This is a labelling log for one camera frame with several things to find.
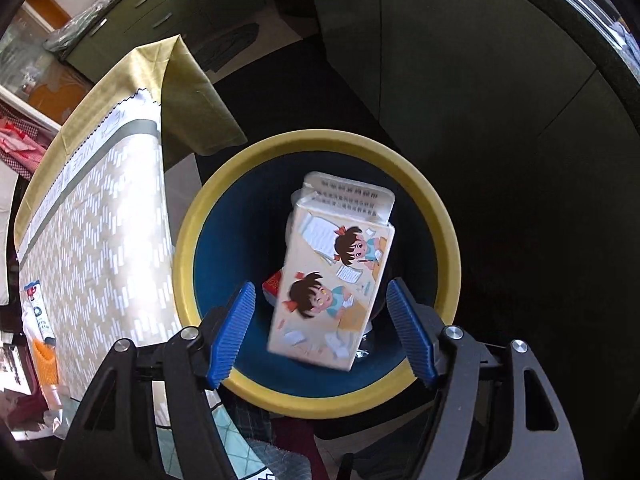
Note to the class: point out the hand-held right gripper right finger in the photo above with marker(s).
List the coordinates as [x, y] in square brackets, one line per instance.
[407, 330]

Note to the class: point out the white cylindrical bottle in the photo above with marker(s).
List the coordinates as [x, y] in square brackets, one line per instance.
[56, 396]

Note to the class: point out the clear plastic bag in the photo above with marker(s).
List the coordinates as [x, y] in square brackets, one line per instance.
[80, 22]

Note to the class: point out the cartoon print tissue pack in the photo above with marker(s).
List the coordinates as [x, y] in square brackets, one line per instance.
[325, 270]

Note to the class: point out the orange foam net sleeve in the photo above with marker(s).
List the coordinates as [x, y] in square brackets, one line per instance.
[45, 362]

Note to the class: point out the white plastic bag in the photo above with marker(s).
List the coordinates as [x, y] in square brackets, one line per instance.
[56, 420]

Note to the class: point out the dark plaid cloth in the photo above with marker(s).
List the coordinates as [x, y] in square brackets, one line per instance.
[255, 425]

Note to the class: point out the yellow rimmed trash bin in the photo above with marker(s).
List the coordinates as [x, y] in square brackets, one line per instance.
[225, 260]

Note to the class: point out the white printed tube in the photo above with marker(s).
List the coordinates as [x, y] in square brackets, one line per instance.
[39, 312]

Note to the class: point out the pink checkered apron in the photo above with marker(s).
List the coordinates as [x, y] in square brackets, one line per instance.
[20, 145]

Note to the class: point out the red and white small box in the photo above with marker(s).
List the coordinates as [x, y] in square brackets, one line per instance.
[272, 286]

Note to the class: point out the patterned tablecloth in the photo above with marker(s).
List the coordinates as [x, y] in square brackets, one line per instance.
[110, 210]

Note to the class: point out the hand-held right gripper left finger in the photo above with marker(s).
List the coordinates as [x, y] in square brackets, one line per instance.
[232, 330]

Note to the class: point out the maroon cloth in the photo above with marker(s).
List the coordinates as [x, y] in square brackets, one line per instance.
[300, 450]

